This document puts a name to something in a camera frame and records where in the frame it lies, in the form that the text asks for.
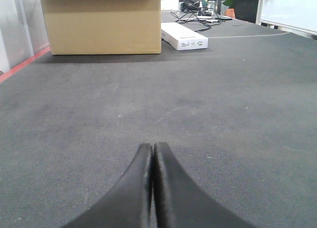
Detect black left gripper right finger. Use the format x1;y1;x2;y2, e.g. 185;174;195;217
153;142;253;228

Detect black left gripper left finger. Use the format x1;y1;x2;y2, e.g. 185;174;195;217
64;143;153;228

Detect long white product box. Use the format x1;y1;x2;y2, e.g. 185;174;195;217
161;22;208;51

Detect large brown cardboard box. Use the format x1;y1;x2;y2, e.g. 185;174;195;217
40;0;161;55

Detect white board panel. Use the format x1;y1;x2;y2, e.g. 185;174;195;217
256;0;317;35

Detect black tangled cables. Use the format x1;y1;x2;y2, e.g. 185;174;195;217
170;1;233;32

